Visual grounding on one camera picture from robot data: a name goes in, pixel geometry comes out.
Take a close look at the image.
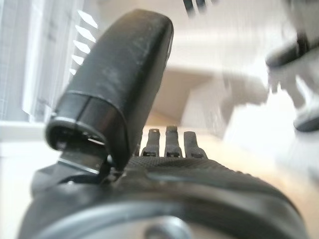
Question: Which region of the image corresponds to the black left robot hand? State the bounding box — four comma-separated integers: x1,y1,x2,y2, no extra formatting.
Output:
18,8,308,239

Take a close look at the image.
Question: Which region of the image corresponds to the black striped object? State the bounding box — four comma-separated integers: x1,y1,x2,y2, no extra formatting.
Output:
183,0,218,18

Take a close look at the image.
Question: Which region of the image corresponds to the white window with blinds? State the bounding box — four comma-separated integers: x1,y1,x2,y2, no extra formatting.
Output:
0,0,98,123

